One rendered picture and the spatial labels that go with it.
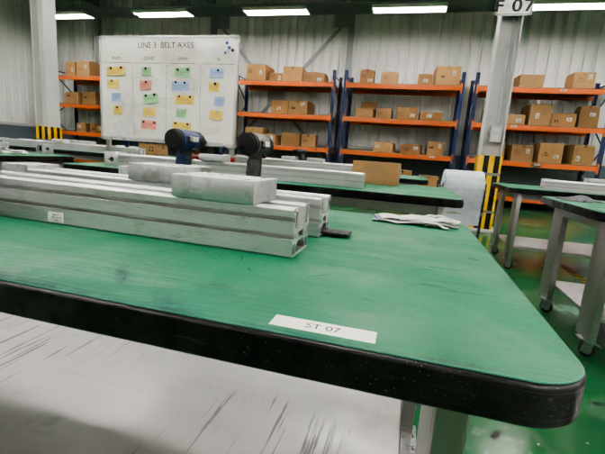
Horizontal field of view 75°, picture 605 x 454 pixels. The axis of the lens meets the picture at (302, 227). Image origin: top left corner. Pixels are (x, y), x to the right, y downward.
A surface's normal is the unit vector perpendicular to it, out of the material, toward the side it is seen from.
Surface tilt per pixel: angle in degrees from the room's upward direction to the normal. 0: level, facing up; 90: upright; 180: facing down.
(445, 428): 90
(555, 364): 0
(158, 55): 90
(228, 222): 90
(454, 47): 90
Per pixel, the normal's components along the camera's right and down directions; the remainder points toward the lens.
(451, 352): 0.07, -0.98
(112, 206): -0.28, 0.16
